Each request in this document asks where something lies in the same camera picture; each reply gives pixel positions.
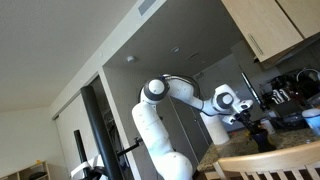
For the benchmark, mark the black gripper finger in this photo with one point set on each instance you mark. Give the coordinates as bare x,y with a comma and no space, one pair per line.
253,129

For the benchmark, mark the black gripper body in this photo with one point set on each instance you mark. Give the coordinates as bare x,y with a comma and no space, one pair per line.
244,118

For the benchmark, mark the dark blue coffee mug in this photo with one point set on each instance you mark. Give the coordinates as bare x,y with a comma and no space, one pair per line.
261,138

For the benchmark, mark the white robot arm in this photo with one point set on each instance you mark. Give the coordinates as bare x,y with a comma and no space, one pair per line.
171,164

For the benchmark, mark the black coffee machine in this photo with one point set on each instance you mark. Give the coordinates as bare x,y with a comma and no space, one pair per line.
294,86

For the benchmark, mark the small white bottle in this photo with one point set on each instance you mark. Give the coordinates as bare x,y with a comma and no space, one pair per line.
267,125

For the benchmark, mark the white paper towel roll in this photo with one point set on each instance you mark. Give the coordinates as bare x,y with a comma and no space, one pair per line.
215,129

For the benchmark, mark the dark glass bowl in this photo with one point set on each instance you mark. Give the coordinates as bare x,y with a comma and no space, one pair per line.
293,121

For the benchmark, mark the wooden chair back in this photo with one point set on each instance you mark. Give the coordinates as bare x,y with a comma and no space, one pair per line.
294,163

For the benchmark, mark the blue lidded plastic container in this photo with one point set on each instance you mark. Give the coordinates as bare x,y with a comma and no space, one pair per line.
312,117

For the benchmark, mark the light wood upper cabinet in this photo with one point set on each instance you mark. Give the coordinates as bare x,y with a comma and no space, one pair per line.
273,28

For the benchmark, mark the white smoke detector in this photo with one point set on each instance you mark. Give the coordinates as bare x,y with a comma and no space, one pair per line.
131,59

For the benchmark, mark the black vertical pole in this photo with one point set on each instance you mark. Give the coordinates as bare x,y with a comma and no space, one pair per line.
101,135

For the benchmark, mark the wooden shelf unit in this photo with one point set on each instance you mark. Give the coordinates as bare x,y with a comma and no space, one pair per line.
38,171

